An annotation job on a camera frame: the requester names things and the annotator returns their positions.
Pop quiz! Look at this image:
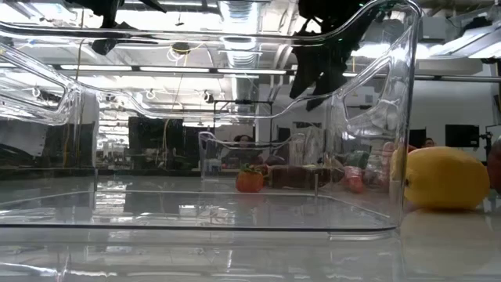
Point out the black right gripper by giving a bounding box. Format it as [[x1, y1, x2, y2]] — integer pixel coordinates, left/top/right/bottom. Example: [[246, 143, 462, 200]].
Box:
[[289, 0, 383, 113]]

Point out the small orange-red tomato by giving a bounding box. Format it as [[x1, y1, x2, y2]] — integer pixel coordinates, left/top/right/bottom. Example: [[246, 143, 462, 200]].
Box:
[[235, 163, 265, 193]]

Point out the yellow lemon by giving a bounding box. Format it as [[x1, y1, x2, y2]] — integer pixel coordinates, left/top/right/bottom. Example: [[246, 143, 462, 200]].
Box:
[[402, 146, 491, 211]]

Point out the reddish brown round produce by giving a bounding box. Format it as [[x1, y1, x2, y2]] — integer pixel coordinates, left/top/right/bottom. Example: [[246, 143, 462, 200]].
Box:
[[487, 139, 501, 193]]

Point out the large clear plastic bin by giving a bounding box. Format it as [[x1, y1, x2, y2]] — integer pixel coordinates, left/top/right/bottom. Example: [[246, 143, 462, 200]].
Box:
[[0, 0, 423, 237]]

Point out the silver ventilation duct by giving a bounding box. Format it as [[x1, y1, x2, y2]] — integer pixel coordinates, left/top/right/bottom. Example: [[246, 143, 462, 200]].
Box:
[[218, 0, 260, 101]]

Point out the black wall monitor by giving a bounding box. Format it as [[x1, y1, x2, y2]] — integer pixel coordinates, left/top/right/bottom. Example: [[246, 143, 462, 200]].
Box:
[[445, 124, 481, 148], [409, 128, 427, 149]]

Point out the clear plastic bin with handles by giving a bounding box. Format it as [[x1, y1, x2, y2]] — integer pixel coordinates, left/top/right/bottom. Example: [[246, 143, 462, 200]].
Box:
[[198, 131, 310, 183]]

